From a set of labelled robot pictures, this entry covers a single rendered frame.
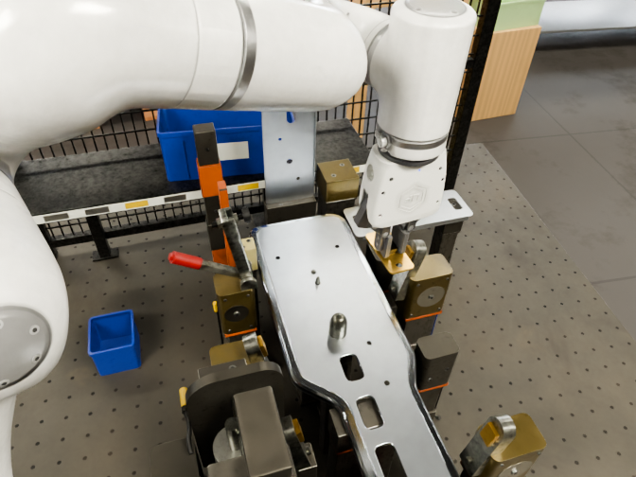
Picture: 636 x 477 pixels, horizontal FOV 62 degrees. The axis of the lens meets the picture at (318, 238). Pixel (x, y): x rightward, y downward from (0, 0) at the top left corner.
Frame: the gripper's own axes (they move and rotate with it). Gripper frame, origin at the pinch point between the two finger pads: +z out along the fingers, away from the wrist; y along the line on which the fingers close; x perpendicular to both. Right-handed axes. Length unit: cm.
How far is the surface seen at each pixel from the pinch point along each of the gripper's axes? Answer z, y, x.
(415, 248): 17.0, 13.4, 11.4
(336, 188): 24.8, 11.2, 41.4
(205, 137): 10, -16, 49
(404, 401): 28.0, 1.3, -10.3
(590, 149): 128, 235, 145
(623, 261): 127, 178, 61
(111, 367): 57, -46, 34
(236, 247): 13.2, -17.9, 18.8
